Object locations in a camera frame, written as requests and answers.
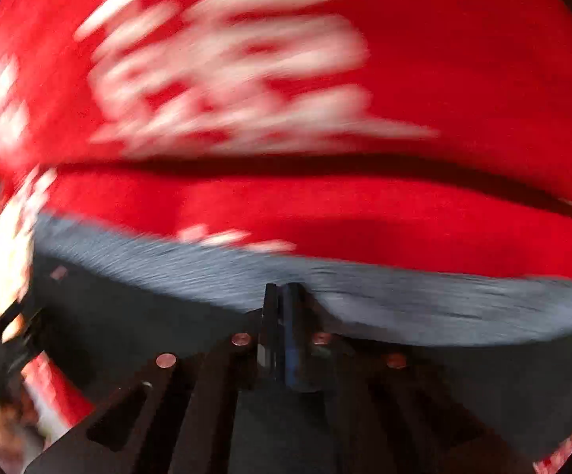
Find black pants with patterned waistband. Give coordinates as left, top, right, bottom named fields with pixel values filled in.
left=29, top=211, right=572, bottom=461

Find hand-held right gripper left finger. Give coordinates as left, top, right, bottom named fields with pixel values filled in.
left=23, top=283, right=283, bottom=474

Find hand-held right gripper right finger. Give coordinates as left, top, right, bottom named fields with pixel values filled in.
left=281, top=282, right=536, bottom=474

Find red printed sofa cover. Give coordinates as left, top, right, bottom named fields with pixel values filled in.
left=0, top=0, right=572, bottom=474

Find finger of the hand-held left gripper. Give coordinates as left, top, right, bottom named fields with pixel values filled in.
left=0, top=300, right=45, bottom=351

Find cream cloth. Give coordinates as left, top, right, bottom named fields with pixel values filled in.
left=0, top=170, right=56, bottom=318

